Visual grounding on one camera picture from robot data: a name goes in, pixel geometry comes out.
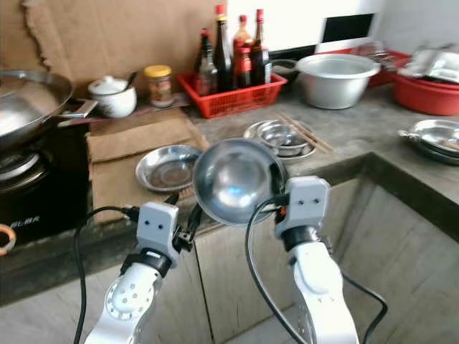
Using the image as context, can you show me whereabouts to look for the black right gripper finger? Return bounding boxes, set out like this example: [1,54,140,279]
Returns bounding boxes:
[268,163,291,210]

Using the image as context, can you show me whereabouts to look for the steel plate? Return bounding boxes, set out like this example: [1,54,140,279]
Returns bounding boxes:
[243,118,322,161]
[134,144,204,194]
[399,118,459,167]

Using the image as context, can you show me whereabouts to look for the folded brown cardboard piece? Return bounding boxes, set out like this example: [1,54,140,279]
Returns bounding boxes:
[86,116,198,166]

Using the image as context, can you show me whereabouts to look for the red plastic basket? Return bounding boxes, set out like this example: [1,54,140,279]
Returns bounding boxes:
[176,71,288,120]

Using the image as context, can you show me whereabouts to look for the glass jar yellow lid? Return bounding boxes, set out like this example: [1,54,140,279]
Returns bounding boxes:
[143,64,174,109]

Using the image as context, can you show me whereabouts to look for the white ceramic condiment pot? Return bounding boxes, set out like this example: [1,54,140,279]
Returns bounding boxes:
[87,75,138,120]

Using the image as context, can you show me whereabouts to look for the black glass gas stove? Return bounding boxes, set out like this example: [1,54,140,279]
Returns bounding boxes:
[0,125,93,246]

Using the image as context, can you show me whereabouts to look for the black stone mortar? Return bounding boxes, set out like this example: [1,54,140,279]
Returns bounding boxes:
[270,59,301,80]

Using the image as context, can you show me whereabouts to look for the small bottle red label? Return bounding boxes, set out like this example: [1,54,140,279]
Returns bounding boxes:
[234,47,254,91]

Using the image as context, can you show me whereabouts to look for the clear glass oil bottle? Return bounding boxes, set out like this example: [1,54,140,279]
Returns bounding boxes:
[197,29,220,97]

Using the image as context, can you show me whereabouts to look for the dark bottle red cap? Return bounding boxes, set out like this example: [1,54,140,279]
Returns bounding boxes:
[250,9,273,87]

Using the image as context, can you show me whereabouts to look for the steel wok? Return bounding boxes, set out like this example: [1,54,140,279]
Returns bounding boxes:
[0,68,99,153]

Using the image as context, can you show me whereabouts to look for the tall dark glass bottle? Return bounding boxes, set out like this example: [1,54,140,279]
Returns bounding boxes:
[213,4,235,94]

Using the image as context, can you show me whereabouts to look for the gas burner with pot support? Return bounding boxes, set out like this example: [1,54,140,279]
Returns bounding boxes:
[0,149,45,186]

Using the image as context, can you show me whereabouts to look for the amber bottle red cap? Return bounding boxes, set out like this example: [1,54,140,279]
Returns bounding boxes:
[233,14,254,69]

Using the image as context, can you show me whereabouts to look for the red plastic basin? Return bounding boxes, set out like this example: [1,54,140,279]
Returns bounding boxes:
[392,68,459,118]

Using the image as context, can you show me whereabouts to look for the brown cardboard sheet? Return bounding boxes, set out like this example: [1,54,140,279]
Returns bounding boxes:
[22,0,221,81]
[0,0,37,69]

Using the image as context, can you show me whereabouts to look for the stacked steel dishes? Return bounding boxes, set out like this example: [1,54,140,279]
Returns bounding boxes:
[397,44,459,84]

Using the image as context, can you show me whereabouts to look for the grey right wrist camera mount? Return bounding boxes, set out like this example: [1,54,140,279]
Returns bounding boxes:
[274,176,330,241]

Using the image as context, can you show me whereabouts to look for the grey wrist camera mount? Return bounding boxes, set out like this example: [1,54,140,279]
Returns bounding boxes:
[136,202,181,257]
[274,176,330,241]

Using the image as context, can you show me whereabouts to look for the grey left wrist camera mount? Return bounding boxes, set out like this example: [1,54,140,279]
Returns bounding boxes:
[136,202,181,257]

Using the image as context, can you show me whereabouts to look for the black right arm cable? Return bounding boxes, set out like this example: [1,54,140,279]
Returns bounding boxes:
[245,197,296,344]

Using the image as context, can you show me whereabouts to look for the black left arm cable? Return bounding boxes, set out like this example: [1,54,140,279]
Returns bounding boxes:
[73,206,141,344]

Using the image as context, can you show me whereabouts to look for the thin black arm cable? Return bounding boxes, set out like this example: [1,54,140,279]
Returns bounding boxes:
[341,272,389,343]

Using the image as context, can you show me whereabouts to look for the orange handled scissors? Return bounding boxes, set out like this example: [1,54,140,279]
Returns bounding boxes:
[0,224,18,256]

